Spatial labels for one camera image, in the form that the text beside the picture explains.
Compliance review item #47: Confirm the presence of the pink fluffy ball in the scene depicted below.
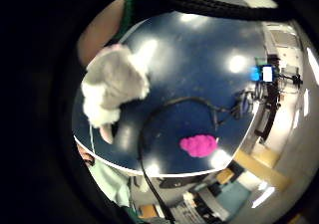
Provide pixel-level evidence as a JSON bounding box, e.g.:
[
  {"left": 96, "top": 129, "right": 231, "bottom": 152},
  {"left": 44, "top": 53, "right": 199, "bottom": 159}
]
[{"left": 178, "top": 133, "right": 219, "bottom": 158}]

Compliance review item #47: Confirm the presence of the thin white cable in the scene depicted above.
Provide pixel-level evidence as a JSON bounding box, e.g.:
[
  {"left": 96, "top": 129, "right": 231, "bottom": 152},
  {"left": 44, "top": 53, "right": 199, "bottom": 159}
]
[{"left": 88, "top": 123, "right": 98, "bottom": 156}]

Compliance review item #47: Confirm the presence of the black cable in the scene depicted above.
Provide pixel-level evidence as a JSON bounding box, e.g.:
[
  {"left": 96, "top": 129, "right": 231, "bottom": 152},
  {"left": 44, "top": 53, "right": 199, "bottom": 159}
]
[{"left": 137, "top": 96, "right": 233, "bottom": 224}]

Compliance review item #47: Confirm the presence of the grey and white plush toy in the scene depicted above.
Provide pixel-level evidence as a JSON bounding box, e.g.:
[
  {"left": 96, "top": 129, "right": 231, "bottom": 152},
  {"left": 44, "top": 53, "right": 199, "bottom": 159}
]
[{"left": 80, "top": 43, "right": 152, "bottom": 145}]

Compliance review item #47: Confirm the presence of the black tripod stand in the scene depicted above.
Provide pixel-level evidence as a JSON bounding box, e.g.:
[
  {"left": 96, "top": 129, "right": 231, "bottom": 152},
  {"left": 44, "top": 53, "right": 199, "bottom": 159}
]
[{"left": 254, "top": 56, "right": 304, "bottom": 144}]

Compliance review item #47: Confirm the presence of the wooden bench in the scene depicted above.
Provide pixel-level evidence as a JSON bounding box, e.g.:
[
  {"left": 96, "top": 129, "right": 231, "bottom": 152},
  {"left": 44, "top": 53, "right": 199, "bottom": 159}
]
[{"left": 216, "top": 149, "right": 293, "bottom": 192}]

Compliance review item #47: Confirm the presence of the the person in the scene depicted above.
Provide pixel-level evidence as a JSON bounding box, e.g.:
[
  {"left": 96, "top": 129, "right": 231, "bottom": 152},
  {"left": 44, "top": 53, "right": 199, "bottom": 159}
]
[{"left": 75, "top": 141, "right": 151, "bottom": 224}]

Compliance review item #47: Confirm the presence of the lit screen on stand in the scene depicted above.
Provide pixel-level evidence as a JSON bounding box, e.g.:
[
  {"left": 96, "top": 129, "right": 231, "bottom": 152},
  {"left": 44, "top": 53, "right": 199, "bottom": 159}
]
[{"left": 249, "top": 64, "right": 277, "bottom": 84}]

